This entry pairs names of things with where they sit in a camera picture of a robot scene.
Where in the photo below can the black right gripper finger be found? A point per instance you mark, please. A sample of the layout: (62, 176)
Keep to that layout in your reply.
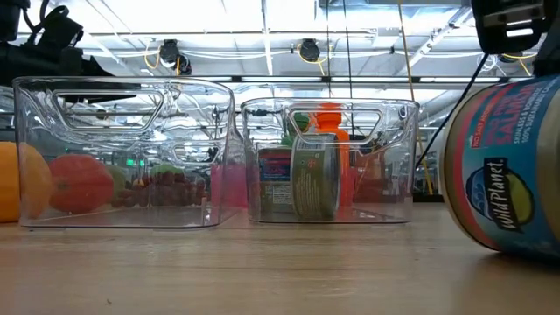
(549, 54)

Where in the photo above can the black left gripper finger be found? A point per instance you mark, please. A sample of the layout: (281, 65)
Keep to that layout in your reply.
(98, 70)

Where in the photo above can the clear plastic bin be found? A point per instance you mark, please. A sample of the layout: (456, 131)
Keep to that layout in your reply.
(394, 131)
(197, 109)

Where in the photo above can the green apple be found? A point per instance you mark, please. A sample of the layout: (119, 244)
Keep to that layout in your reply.
(168, 168)

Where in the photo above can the orange fruit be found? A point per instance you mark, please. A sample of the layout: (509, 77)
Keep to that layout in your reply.
(11, 184)

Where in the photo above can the dark red grape bunch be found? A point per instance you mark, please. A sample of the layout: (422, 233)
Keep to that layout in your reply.
(166, 190)

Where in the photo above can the orange plastic bottle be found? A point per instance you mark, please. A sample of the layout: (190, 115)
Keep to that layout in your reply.
(330, 120)

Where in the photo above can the green plastic bottle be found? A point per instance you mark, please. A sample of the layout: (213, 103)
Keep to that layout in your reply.
(302, 122)

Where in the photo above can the yellow-green labelled bean can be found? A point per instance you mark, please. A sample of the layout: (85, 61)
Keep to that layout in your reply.
(315, 179)

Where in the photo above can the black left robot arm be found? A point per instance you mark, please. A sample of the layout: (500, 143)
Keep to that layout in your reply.
(13, 19)

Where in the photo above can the green exit sign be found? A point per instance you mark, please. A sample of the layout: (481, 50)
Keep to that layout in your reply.
(135, 162)

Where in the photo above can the pink box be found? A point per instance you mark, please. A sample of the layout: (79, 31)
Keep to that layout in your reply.
(232, 186)

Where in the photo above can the long ceiling light bar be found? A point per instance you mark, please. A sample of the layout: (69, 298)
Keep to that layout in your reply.
(280, 79)

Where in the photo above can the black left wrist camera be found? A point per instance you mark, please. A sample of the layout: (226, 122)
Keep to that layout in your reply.
(59, 26)

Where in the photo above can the black aluminium table frame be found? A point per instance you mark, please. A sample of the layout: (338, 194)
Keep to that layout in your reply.
(426, 198)

